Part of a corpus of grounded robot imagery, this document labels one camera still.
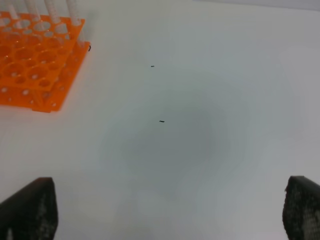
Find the orange test tube rack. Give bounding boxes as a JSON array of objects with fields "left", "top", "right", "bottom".
[{"left": 0, "top": 11, "right": 90, "bottom": 113}]

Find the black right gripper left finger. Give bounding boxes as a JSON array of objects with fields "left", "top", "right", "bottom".
[{"left": 0, "top": 177, "right": 59, "bottom": 240}]

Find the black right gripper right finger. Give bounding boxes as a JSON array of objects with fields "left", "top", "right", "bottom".
[{"left": 282, "top": 176, "right": 320, "bottom": 240}]

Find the row tube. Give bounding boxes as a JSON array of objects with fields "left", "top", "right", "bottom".
[
  {"left": 4, "top": 0, "right": 19, "bottom": 20},
  {"left": 24, "top": 0, "right": 41, "bottom": 22},
  {"left": 66, "top": 0, "right": 87, "bottom": 48},
  {"left": 44, "top": 0, "right": 68, "bottom": 34}
]

